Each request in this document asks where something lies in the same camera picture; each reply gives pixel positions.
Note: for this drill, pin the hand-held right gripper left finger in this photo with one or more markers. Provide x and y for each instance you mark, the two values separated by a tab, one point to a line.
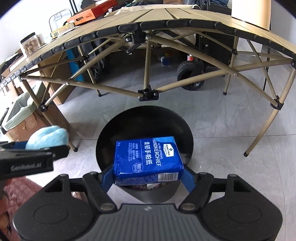
107	177

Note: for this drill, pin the small yellow paper box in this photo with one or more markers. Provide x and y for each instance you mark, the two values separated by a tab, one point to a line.
61	30

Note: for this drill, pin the pink fluffy rug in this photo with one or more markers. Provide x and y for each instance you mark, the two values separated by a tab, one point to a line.
16	199

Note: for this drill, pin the blue tissue pack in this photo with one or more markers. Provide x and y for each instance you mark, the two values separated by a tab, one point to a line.
148	160

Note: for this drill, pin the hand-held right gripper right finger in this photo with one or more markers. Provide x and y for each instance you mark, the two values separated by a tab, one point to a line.
187	180

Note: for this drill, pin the light blue fluffy cloth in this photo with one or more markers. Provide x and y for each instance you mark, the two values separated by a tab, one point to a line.
47	138

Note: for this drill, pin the cardboard box with white liner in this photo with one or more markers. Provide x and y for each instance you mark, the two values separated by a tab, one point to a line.
22	115

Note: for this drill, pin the black suitcase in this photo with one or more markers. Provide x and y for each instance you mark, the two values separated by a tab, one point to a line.
215	46

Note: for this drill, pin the black round bin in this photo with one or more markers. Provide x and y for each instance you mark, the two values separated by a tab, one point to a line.
143	120

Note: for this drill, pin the tan folding camping table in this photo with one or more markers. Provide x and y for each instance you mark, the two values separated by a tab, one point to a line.
208	25

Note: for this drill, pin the blue box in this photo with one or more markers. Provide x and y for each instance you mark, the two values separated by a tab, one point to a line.
74	64

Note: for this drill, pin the grey metal tube frame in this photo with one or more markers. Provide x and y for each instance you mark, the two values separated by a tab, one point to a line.
59	16

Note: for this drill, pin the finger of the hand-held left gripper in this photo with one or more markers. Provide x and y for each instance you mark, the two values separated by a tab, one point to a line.
60	151
19	146

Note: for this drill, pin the blue bottle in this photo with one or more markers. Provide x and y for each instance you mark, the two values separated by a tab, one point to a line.
165	60

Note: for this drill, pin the orange cardboard box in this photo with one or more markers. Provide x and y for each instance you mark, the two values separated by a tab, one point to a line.
92	12

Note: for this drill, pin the clear snack jar black lid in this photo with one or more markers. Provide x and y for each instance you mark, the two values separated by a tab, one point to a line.
30	45

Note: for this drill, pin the black wagon wheel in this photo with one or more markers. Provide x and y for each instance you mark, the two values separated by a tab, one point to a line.
190	75

